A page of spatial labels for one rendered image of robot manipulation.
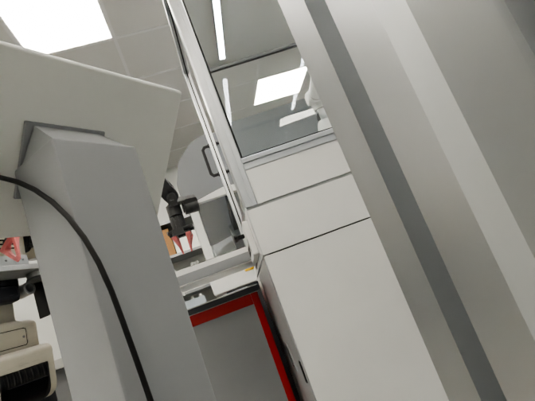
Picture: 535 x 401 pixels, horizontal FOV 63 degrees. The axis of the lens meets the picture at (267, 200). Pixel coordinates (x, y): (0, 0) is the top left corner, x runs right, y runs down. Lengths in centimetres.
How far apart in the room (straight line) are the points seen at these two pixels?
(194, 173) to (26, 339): 146
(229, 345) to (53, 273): 125
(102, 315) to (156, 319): 9
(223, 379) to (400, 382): 83
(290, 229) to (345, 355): 37
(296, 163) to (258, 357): 91
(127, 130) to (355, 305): 75
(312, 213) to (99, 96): 67
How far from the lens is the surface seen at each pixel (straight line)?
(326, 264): 125
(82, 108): 86
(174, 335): 73
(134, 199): 77
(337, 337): 126
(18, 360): 155
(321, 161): 132
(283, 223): 125
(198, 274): 166
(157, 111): 97
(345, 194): 130
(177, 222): 176
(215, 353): 191
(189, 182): 270
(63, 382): 223
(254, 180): 128
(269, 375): 191
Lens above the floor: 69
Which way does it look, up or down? 12 degrees up
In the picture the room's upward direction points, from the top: 21 degrees counter-clockwise
